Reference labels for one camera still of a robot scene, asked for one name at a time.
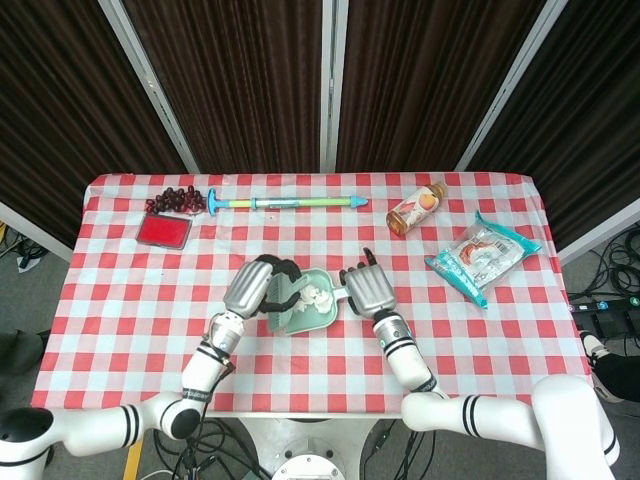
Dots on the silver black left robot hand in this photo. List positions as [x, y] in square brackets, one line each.
[247, 287]

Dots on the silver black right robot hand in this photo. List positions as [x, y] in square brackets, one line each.
[372, 292]

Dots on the green plastic hand brush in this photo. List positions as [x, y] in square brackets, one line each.
[282, 290]

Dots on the white tissue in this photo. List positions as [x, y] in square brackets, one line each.
[301, 306]
[313, 292]
[325, 302]

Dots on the green plastic dustpan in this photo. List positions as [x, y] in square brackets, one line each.
[320, 324]

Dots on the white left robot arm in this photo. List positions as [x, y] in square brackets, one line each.
[200, 370]

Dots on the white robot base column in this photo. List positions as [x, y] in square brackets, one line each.
[310, 442]

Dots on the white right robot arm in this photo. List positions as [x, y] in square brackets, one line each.
[410, 360]

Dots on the peach tea plastic bottle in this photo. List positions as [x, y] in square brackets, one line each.
[415, 210]

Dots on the blue green water pump toy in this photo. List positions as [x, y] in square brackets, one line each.
[290, 202]

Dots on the red ink pad tray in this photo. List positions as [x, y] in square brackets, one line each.
[165, 231]

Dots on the dark red grape bunch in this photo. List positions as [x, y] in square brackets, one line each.
[177, 199]

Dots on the teal clear snack bag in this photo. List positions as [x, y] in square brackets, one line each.
[482, 260]

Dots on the red white checked tablecloth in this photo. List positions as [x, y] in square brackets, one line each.
[125, 325]

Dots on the dark brown ribbed partition panel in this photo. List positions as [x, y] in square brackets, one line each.
[50, 100]
[425, 85]
[590, 125]
[240, 85]

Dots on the white black sneaker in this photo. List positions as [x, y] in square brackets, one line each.
[595, 352]

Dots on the black power strip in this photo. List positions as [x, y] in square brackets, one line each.
[607, 303]

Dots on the white partition frame post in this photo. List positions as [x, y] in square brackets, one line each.
[510, 85]
[150, 85]
[334, 85]

